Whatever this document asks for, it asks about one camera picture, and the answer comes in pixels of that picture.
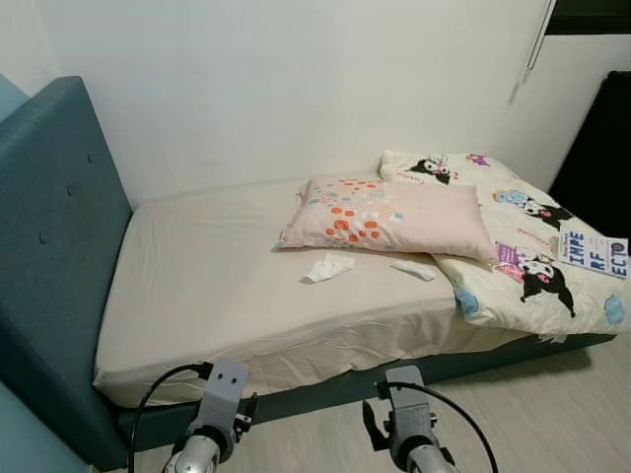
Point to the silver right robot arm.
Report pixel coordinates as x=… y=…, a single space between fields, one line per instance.
x=426 y=461

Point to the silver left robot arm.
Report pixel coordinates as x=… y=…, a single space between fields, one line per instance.
x=195 y=455

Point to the cream cartoon print blanket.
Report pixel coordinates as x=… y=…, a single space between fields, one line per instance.
x=493 y=315

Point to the pink dotted pillow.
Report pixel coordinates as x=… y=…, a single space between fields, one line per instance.
x=414 y=217

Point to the white blue-lettered book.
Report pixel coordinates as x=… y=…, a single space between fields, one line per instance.
x=592 y=254

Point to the black wardrobe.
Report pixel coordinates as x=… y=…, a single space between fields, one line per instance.
x=596 y=158

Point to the white blind wand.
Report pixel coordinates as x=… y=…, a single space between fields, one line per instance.
x=540 y=44

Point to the dark window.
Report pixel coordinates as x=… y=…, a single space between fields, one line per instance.
x=592 y=15

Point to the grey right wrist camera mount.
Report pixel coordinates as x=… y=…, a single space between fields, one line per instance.
x=409 y=399

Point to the blue upholstered bed frame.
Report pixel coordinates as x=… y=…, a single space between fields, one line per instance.
x=49 y=217

